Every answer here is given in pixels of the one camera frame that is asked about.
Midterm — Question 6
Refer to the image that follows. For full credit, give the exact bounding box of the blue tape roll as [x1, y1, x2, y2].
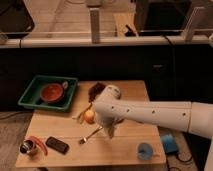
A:
[161, 134, 178, 154]

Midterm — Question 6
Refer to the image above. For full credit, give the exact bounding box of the bunch of dark grapes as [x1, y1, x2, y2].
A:
[88, 82, 106, 102]

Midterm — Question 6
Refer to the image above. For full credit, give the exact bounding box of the yellow apple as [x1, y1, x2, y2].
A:
[84, 110, 95, 124]

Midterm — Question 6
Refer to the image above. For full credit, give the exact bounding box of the red chili pepper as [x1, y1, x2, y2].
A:
[28, 136, 48, 156]

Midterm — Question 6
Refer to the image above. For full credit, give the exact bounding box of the small metal cup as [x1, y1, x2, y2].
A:
[20, 139, 37, 156]

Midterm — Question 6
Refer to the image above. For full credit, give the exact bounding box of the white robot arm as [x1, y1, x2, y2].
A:
[93, 85, 213, 171]

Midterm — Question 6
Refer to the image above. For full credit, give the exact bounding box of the small object in bin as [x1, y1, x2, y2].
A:
[62, 81, 69, 90]

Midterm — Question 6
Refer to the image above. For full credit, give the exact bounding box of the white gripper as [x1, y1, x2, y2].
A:
[99, 116, 120, 139]

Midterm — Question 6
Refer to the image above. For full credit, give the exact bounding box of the black smartphone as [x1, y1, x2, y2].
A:
[45, 137, 69, 154]

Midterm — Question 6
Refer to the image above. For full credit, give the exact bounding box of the orange bowl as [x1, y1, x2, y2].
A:
[40, 83, 64, 103]

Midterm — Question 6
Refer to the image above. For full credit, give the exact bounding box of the blue plastic cup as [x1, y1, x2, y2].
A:
[137, 143, 154, 160]

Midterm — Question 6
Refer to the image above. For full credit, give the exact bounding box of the wooden table board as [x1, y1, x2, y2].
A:
[15, 79, 167, 169]

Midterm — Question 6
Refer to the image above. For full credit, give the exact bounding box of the green plastic bin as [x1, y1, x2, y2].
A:
[18, 75, 78, 112]

